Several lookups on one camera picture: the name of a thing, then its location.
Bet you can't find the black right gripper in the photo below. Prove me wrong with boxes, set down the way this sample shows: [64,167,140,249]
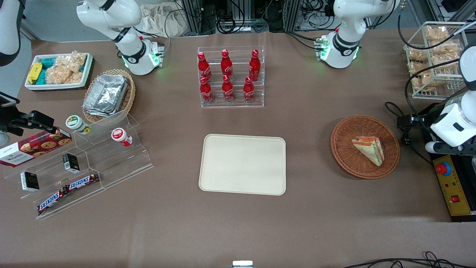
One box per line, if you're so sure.
[0,109,55,137]

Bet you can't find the triangle sandwich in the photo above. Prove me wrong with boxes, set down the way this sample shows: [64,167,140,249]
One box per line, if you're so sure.
[351,136,385,167]

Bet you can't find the aluminium foil tray stack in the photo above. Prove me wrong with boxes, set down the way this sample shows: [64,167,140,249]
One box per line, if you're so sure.
[82,74,129,117]

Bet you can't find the oval wicker basket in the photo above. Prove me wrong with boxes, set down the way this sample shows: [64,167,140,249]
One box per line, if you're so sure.
[81,68,136,124]

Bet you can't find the cream rectangular tray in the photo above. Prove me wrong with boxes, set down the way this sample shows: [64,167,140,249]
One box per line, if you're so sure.
[198,134,287,196]

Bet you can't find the round brown wicker basket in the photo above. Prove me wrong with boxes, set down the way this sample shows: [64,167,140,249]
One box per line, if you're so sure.
[330,115,401,180]

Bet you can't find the red cookie box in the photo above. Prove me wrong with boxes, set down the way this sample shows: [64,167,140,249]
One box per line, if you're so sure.
[0,128,72,168]

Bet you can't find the green lid cup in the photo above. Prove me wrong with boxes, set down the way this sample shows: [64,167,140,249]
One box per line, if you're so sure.
[65,115,92,135]

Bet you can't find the yellow snack pack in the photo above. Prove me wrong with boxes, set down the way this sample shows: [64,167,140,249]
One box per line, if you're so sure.
[28,62,43,84]

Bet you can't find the clear snack bag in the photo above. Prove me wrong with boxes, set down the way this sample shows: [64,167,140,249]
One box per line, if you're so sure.
[45,66,83,85]
[434,42,461,57]
[425,25,450,41]
[411,72,435,92]
[407,48,429,62]
[55,51,87,73]
[408,61,429,76]

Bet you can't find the small black box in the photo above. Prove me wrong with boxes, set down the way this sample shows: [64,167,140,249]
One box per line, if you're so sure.
[20,171,40,192]
[62,153,80,174]

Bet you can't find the white plastic bin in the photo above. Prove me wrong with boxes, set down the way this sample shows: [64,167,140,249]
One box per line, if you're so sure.
[25,52,94,91]

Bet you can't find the snickers bar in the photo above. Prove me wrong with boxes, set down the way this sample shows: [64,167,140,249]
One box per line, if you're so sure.
[37,187,68,216]
[65,173,100,191]

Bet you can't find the red lid cup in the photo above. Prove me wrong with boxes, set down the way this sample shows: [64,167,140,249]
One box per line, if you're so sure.
[111,127,133,147]

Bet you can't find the clear acrylic stepped display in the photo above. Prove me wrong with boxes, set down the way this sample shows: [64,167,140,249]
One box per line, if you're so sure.
[3,109,154,221]

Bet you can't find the red cola bottle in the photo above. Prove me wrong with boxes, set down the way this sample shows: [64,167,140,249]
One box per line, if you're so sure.
[197,51,213,83]
[199,76,215,104]
[222,74,235,103]
[243,76,256,103]
[221,49,234,79]
[248,49,261,82]

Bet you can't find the clear acrylic bottle rack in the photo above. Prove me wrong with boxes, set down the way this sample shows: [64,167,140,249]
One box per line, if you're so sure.
[197,45,266,109]

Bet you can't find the black power adapter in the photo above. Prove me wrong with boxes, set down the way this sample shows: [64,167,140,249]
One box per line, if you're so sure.
[396,115,424,130]

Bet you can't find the yellow black control box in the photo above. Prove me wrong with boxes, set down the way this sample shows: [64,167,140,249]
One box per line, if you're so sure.
[431,154,476,223]

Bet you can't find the aluminium frame post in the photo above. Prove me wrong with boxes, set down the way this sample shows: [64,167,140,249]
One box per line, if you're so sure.
[283,0,302,32]
[181,0,217,36]

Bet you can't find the coiled black cable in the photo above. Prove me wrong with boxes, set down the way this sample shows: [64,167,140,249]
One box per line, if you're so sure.
[217,16,269,35]

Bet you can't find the black cable bundle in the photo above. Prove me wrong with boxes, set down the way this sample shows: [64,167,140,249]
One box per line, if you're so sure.
[341,251,476,268]

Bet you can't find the white wire rack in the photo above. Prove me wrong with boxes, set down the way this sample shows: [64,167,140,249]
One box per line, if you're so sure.
[403,21,470,100]

